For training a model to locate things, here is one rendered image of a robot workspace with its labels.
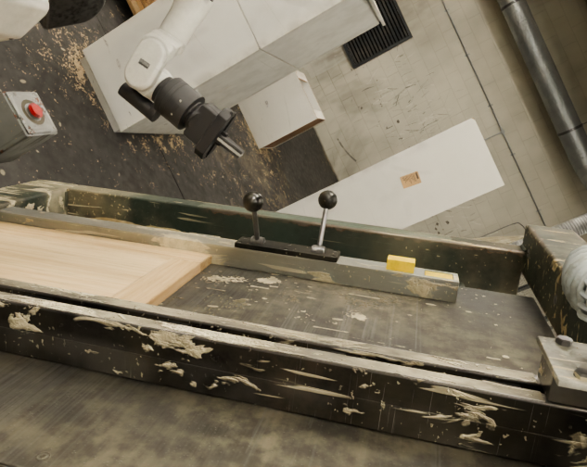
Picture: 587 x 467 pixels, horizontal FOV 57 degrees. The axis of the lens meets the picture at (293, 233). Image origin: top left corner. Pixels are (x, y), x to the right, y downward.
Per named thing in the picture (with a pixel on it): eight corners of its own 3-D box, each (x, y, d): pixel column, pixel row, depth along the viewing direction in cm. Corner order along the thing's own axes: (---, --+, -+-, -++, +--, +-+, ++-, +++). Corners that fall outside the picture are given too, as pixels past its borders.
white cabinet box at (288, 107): (250, 104, 635) (304, 73, 613) (272, 148, 636) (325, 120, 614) (236, 100, 592) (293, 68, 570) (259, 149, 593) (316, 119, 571)
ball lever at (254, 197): (251, 237, 108) (245, 185, 99) (270, 240, 107) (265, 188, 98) (246, 251, 105) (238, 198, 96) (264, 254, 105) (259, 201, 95)
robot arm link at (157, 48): (159, 101, 120) (190, 48, 118) (142, 95, 112) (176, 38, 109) (134, 84, 121) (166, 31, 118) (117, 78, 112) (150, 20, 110)
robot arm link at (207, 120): (243, 112, 119) (201, 78, 119) (228, 114, 110) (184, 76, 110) (211, 157, 123) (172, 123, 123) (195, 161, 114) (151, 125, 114)
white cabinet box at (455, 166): (271, 215, 541) (469, 119, 478) (296, 268, 542) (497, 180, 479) (250, 223, 483) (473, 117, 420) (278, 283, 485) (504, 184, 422)
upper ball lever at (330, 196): (309, 258, 105) (321, 193, 108) (327, 260, 104) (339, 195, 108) (306, 252, 101) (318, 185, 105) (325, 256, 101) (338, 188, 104)
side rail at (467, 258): (81, 224, 146) (80, 184, 143) (511, 291, 124) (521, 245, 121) (67, 230, 140) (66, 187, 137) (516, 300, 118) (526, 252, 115)
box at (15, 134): (-12, 122, 145) (36, 90, 139) (11, 163, 146) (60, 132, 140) (-49, 124, 133) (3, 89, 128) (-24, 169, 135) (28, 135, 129)
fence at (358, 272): (13, 223, 120) (12, 206, 119) (453, 293, 102) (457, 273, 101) (-4, 229, 116) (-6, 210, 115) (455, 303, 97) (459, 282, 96)
